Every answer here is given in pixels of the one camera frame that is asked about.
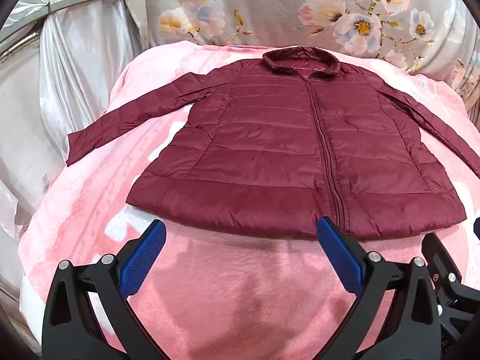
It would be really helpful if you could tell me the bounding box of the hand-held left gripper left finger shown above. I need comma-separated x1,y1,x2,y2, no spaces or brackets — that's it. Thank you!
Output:
41,219,168,360

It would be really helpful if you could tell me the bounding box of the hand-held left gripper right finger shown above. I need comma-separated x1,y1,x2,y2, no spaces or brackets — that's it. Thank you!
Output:
316,215,444,360

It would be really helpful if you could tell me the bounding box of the maroon quilted puffer jacket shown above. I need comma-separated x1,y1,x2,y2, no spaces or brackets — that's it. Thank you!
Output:
65,47,480,241

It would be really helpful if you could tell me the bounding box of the pink fleece blanket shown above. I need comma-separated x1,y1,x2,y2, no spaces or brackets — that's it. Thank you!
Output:
15,39,480,360

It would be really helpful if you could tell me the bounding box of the white satin cloth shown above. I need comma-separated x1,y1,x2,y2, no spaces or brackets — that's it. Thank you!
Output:
0,0,151,297

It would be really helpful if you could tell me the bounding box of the grey floral bedding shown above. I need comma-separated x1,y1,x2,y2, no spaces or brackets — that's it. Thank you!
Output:
120,0,480,103

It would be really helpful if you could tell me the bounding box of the grey curved metal bar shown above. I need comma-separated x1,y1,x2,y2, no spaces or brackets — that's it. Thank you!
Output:
0,0,125,61

